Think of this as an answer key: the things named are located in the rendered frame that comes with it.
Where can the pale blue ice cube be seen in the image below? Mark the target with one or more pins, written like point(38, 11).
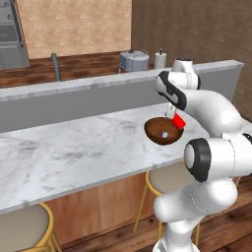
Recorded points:
point(164, 135)

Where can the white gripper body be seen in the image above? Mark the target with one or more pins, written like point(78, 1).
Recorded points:
point(171, 111)

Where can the yellow stool with beige seat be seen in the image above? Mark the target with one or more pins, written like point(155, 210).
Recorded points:
point(167, 180)
point(23, 226)

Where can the wooden counter base panel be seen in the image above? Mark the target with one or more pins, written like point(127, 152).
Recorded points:
point(101, 206)

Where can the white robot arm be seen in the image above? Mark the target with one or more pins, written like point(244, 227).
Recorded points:
point(213, 157)

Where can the white paper towel roll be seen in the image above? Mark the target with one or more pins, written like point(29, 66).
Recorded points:
point(160, 60)

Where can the brown wooden bowl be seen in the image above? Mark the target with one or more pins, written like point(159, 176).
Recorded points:
point(157, 129)

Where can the red box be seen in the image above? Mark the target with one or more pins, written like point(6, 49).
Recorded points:
point(178, 122)

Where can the grey tall appliance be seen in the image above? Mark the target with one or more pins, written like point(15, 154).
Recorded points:
point(10, 49)

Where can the grey sink tap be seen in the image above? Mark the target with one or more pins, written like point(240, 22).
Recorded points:
point(56, 67)

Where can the grey raised counter ledge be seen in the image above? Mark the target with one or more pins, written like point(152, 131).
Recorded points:
point(82, 101)

